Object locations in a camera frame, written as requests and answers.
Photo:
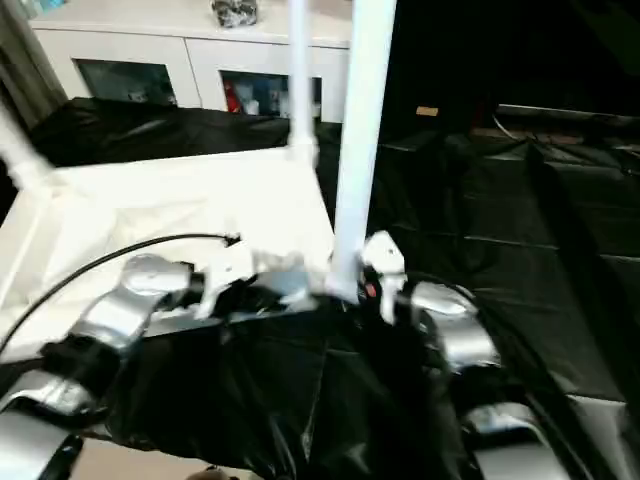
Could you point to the white plastic table top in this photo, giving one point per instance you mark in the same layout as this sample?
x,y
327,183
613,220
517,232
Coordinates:
x,y
150,200

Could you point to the white plastic table leg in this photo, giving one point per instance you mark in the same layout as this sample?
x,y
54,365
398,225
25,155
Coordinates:
x,y
20,155
360,125
300,75

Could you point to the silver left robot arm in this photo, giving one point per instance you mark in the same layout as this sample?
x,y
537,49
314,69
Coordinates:
x,y
120,300

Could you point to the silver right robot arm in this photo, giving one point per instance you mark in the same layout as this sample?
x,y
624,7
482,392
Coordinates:
x,y
460,325

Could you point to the black glossy mat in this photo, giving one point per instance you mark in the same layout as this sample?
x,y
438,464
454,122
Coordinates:
x,y
500,225

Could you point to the grey robot foot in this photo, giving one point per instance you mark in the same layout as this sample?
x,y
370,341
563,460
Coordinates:
x,y
207,473

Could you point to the small tan box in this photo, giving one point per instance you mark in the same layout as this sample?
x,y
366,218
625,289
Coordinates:
x,y
427,111

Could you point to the red white ceramic figure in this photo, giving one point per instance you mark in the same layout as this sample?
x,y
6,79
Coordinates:
x,y
231,97

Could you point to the white glass-door cabinet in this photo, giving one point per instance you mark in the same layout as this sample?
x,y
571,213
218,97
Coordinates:
x,y
150,45

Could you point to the grey curtain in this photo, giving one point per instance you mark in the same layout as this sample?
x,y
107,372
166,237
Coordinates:
x,y
25,55

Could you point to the small teal box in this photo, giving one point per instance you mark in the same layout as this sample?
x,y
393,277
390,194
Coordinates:
x,y
55,4

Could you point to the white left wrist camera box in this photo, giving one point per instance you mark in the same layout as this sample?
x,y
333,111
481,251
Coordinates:
x,y
230,265

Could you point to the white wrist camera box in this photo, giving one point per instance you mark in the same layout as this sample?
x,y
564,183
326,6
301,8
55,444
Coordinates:
x,y
230,265
385,255

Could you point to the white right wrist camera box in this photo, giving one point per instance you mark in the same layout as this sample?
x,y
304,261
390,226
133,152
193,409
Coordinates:
x,y
385,255

